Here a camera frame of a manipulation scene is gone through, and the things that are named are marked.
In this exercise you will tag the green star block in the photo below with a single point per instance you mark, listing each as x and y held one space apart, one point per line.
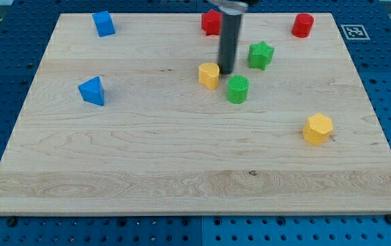
260 55

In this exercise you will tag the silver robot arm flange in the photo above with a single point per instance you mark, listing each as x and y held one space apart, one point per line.
230 7

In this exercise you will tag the red star block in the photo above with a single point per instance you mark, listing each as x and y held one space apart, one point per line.
211 22

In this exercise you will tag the yellow heart block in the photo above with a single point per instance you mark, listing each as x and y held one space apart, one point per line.
208 75

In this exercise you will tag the wooden board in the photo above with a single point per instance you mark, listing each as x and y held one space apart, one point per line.
164 144

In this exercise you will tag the green cylinder block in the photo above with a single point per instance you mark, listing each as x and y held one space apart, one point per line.
238 86

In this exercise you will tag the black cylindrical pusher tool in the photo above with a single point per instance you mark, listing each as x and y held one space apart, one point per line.
228 41

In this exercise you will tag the blue triangle block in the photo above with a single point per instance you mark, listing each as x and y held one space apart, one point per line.
92 91

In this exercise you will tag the yellow hexagon block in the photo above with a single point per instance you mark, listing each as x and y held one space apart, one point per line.
317 129

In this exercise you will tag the blue cube block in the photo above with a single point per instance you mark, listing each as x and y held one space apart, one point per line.
104 23

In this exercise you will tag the red cylinder block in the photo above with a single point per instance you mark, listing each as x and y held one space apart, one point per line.
302 25

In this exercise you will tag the white fiducial marker tag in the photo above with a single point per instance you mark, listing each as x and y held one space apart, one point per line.
355 32

